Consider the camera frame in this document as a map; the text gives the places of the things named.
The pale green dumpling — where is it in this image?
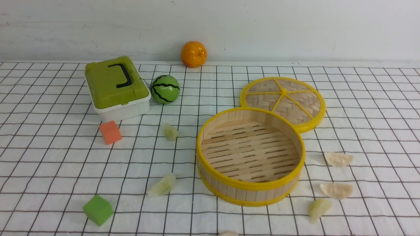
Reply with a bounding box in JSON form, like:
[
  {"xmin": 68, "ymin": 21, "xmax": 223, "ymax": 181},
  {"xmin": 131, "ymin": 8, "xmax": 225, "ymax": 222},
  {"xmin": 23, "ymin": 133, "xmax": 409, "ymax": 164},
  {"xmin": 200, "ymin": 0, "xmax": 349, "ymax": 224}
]
[
  {"xmin": 308, "ymin": 198, "xmax": 332, "ymax": 224},
  {"xmin": 147, "ymin": 173, "xmax": 177, "ymax": 197},
  {"xmin": 161, "ymin": 123, "xmax": 179, "ymax": 141}
]

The white dumpling bottom edge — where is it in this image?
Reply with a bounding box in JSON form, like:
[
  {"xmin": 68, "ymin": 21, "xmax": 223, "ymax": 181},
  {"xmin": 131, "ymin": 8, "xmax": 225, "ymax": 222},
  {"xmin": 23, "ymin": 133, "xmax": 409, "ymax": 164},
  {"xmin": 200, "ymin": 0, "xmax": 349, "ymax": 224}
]
[{"xmin": 217, "ymin": 231, "xmax": 240, "ymax": 236}]

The bamboo steamer tray yellow rim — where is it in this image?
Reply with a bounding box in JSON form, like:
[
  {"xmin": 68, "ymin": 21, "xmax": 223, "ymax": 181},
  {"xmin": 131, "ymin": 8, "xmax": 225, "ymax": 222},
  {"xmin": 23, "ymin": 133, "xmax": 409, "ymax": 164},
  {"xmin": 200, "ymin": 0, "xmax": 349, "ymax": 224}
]
[{"xmin": 196, "ymin": 108, "xmax": 306, "ymax": 207}]

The woven bamboo steamer lid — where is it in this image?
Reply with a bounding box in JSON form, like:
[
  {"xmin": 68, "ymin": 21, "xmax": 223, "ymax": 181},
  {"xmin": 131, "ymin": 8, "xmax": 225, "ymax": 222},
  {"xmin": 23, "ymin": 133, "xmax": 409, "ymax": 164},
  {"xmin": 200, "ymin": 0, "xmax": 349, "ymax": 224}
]
[{"xmin": 240, "ymin": 77, "xmax": 326, "ymax": 133}]

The toy watermelon ball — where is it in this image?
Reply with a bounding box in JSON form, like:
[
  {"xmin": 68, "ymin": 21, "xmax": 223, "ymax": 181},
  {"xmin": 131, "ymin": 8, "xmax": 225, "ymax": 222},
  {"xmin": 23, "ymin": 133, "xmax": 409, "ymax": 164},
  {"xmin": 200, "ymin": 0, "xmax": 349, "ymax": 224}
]
[{"xmin": 150, "ymin": 75, "xmax": 180, "ymax": 104}]

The toy orange fruit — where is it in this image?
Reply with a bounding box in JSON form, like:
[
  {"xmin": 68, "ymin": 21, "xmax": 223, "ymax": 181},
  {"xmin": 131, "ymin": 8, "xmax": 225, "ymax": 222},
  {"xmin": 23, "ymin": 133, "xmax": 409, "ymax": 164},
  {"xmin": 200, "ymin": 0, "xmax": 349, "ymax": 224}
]
[{"xmin": 180, "ymin": 41, "xmax": 207, "ymax": 68}]

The green lidded storage box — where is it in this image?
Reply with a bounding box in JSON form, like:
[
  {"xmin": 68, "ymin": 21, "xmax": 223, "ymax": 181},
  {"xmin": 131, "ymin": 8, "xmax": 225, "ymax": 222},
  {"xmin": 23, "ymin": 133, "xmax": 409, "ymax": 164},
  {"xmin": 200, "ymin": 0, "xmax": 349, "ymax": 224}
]
[{"xmin": 84, "ymin": 56, "xmax": 151, "ymax": 123}]

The orange foam cube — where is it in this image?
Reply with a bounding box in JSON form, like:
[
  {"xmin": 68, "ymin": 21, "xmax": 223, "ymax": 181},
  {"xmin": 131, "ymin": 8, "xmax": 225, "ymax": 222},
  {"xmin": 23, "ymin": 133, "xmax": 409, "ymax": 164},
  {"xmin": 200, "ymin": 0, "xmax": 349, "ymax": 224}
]
[{"xmin": 99, "ymin": 121, "xmax": 122, "ymax": 145}]

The green foam cube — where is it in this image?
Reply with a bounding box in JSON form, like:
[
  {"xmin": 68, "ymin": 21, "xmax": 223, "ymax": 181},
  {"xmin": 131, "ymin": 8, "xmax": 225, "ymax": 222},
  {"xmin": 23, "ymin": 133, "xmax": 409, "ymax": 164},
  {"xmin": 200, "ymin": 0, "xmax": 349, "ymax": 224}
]
[{"xmin": 82, "ymin": 195, "xmax": 114, "ymax": 226}]

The white grid tablecloth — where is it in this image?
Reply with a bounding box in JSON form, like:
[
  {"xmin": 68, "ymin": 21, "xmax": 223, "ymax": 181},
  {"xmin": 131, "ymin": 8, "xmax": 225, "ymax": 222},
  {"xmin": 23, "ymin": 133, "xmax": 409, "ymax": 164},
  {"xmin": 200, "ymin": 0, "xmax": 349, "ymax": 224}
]
[{"xmin": 0, "ymin": 61, "xmax": 420, "ymax": 236}]

